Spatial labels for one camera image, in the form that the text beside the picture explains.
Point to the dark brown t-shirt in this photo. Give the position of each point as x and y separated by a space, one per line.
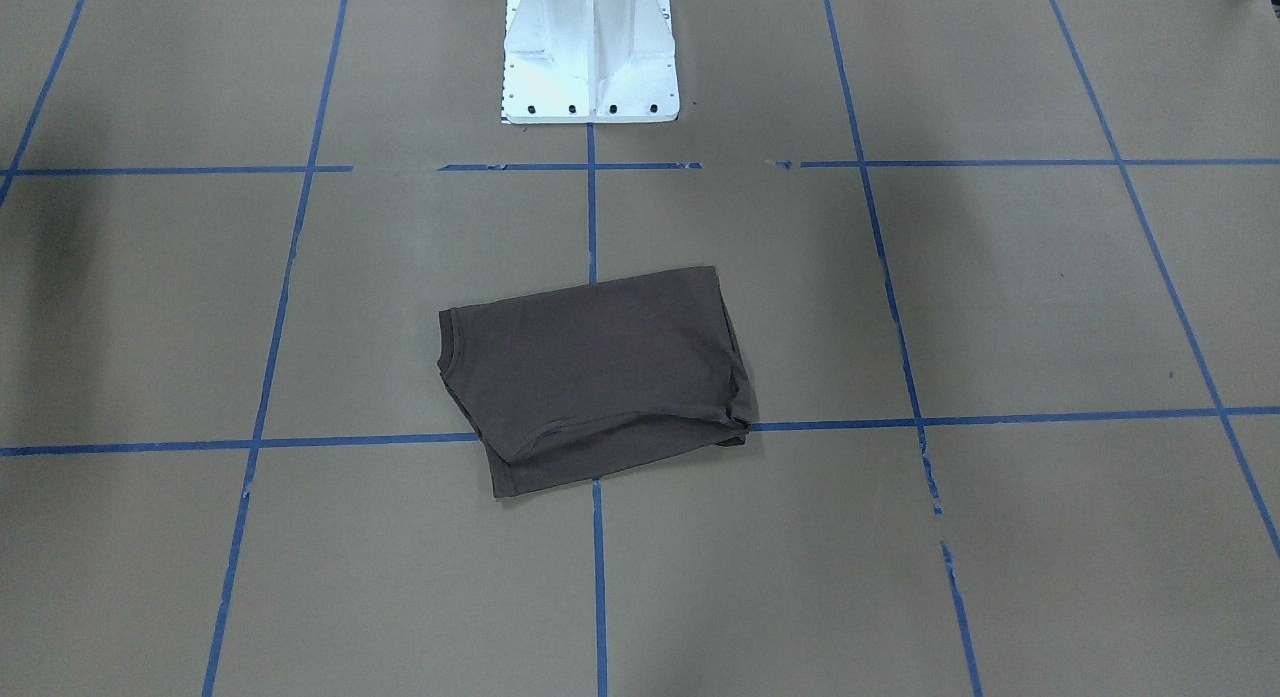
571 385

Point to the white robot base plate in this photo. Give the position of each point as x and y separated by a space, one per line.
589 61

